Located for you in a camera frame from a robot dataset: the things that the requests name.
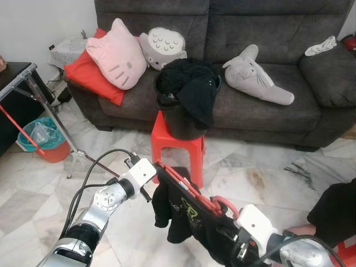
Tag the silver clothes rail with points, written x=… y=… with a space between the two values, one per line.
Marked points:
x=50 y=117

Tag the pink cat face cushion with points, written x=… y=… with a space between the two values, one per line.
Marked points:
x=114 y=55

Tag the bare person foot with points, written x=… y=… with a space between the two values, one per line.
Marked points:
x=303 y=229

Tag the black TV cabinet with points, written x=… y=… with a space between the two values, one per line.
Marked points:
x=16 y=105

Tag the grey Totoro cushion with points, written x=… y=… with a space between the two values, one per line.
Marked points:
x=164 y=47

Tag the red plastic stool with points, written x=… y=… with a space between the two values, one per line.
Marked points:
x=346 y=253
x=178 y=144

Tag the person leg black trousers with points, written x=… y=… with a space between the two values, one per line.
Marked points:
x=336 y=211

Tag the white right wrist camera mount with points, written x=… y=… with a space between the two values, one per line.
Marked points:
x=256 y=222

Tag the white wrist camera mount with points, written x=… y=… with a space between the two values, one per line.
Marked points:
x=139 y=172
x=256 y=222

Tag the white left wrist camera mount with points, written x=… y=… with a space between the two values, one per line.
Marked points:
x=139 y=172

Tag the red bin with green liner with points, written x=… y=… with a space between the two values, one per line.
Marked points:
x=55 y=151

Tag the grey mouse plush cushion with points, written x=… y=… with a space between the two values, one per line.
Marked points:
x=253 y=78

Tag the red cushion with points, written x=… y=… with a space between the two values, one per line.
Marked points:
x=89 y=80

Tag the side table white lace cover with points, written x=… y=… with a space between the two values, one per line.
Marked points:
x=67 y=50

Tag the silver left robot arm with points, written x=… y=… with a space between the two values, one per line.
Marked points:
x=108 y=197

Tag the dark grey bucket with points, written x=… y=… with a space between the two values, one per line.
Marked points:
x=178 y=125

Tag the dark brown sofa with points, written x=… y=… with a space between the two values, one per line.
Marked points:
x=278 y=28

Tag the white cloth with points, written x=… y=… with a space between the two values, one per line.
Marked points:
x=322 y=47

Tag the red clothes hanger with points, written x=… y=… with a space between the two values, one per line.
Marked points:
x=189 y=192
x=22 y=130

